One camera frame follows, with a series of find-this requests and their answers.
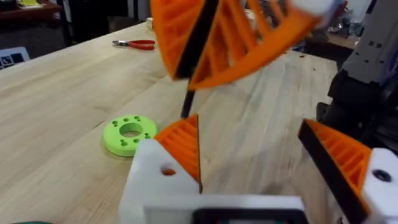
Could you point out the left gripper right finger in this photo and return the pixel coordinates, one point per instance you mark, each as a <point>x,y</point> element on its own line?
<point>351,158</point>

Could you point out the dark wooden side table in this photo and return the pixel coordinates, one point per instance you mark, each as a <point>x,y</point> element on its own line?
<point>29,12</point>

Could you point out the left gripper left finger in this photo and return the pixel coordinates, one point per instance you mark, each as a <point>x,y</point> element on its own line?
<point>152,177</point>

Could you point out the green disc with holes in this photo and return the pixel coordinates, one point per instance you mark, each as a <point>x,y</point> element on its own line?
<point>129,134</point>

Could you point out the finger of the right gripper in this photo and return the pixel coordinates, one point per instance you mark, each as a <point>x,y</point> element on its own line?
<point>248,40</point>
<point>172,28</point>

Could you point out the white marker board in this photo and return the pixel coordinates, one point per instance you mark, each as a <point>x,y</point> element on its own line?
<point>12,58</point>

